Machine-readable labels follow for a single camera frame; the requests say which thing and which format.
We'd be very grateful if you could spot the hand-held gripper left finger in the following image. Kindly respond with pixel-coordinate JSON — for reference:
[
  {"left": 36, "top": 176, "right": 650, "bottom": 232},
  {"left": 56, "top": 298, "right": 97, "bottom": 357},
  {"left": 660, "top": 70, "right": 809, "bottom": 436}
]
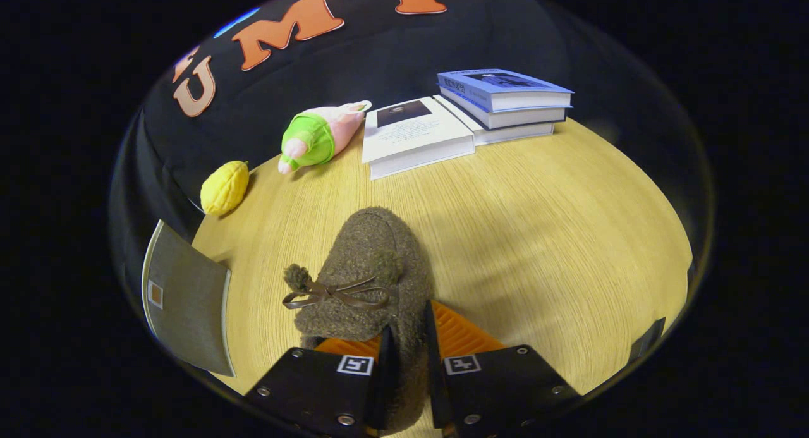
[{"left": 243, "top": 324, "right": 400, "bottom": 438}]

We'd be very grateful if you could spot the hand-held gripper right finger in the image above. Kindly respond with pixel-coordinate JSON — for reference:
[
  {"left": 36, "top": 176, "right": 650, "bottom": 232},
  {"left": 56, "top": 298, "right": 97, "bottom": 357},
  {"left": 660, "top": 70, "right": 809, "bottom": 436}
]
[{"left": 422, "top": 299, "right": 582, "bottom": 438}]

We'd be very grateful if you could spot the brown fuzzy slipper shoe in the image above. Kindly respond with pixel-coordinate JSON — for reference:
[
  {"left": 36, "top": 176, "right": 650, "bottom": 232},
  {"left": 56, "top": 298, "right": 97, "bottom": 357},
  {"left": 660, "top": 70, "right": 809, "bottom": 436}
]
[{"left": 283, "top": 206, "right": 437, "bottom": 435}]

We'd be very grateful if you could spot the white book with dark photo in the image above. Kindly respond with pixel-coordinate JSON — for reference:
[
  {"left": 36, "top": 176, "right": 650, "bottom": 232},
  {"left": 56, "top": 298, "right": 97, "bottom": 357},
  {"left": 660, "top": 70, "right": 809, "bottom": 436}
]
[{"left": 362, "top": 95, "right": 476, "bottom": 181}]

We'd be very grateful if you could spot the yellow plush ball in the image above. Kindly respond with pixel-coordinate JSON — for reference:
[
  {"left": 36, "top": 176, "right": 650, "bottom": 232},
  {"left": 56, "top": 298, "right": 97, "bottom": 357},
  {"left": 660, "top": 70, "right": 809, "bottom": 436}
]
[{"left": 200, "top": 161, "right": 250, "bottom": 216}]

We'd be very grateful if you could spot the green and pink plush toy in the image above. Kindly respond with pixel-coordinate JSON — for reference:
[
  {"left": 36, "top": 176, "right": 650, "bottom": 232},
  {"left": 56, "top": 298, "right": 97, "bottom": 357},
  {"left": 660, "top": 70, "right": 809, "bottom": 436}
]
[{"left": 278, "top": 100, "right": 372, "bottom": 175}]

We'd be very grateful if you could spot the white cover book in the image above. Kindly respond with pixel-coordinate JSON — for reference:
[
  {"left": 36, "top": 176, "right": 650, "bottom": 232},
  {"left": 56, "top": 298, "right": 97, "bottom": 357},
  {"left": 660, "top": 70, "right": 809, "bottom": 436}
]
[{"left": 436, "top": 95, "right": 556, "bottom": 147}]

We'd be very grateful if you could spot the blue cover book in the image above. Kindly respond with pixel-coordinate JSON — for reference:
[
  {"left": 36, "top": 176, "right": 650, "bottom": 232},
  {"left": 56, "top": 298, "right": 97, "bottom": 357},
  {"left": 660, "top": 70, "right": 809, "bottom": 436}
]
[{"left": 437, "top": 68, "right": 575, "bottom": 113}]

